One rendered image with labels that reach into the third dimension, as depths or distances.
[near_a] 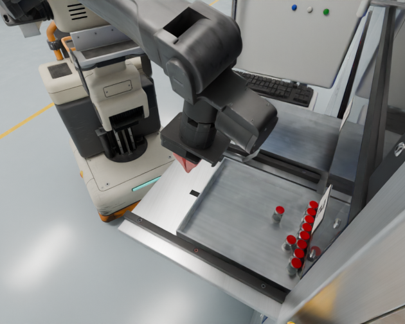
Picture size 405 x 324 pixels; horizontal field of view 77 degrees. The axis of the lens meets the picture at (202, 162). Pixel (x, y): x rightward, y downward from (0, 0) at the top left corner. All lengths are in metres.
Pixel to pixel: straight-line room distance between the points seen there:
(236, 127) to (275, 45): 0.99
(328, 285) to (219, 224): 0.35
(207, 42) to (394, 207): 0.21
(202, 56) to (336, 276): 0.26
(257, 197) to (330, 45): 0.77
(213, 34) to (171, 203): 0.48
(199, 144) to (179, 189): 0.33
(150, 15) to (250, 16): 0.99
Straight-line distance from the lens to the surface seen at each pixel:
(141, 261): 1.58
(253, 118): 0.29
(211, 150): 0.40
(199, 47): 0.27
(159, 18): 0.30
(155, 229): 0.62
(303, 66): 1.30
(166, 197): 0.69
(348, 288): 0.34
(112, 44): 1.09
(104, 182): 1.57
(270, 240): 0.64
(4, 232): 2.02
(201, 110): 0.34
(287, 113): 0.98
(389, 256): 0.27
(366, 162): 0.38
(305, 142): 0.88
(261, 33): 1.28
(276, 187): 0.73
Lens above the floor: 1.45
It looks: 48 degrees down
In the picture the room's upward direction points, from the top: straight up
